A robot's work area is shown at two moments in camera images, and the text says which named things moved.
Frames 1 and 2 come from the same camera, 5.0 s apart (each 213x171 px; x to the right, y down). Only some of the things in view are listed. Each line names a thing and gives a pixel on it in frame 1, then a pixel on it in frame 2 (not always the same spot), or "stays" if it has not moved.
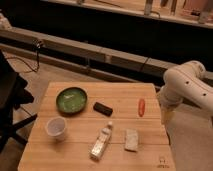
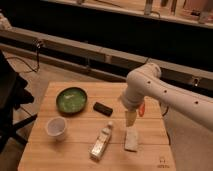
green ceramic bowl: x=71 y=100 stays
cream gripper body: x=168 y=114 → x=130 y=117
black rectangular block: x=102 y=108 stays
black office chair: x=12 y=95 stays
